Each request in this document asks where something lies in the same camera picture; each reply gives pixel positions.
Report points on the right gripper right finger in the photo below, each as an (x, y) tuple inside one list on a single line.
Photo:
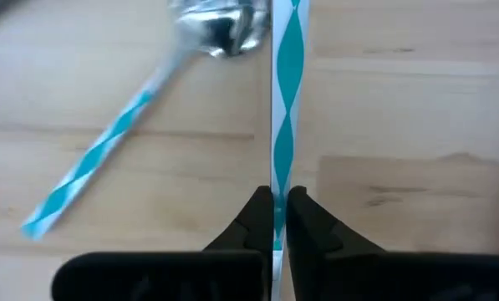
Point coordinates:
[(337, 271)]

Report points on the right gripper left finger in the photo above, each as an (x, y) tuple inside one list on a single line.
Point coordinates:
[(232, 271)]

